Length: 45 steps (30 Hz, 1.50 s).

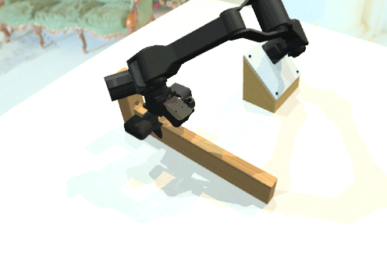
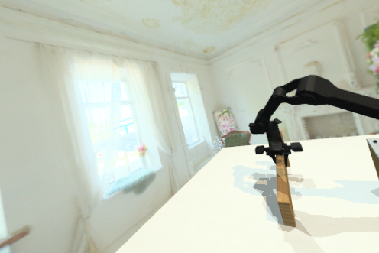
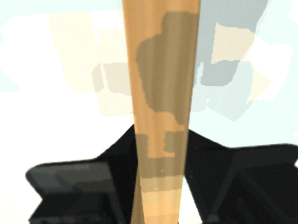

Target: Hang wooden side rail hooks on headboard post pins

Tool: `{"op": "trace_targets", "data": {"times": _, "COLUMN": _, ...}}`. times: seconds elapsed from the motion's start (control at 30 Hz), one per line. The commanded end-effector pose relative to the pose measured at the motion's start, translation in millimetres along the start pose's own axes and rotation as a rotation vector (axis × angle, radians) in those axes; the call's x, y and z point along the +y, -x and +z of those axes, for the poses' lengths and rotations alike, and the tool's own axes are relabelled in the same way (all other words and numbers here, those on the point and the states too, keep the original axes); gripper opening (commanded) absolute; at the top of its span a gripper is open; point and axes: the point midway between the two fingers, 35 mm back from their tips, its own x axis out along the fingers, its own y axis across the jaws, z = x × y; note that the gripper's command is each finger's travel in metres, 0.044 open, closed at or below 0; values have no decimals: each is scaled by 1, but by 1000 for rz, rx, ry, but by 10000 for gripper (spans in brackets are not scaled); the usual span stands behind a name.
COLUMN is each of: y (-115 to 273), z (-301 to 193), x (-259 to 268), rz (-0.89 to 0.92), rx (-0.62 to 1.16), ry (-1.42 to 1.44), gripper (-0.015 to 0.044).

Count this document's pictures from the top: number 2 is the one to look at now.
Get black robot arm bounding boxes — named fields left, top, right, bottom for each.
left=248, top=75, right=379, bottom=156

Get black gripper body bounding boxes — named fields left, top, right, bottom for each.
left=254, top=133, right=303, bottom=154

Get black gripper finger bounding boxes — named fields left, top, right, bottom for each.
left=266, top=154, right=276, bottom=164
left=283, top=152, right=291, bottom=167

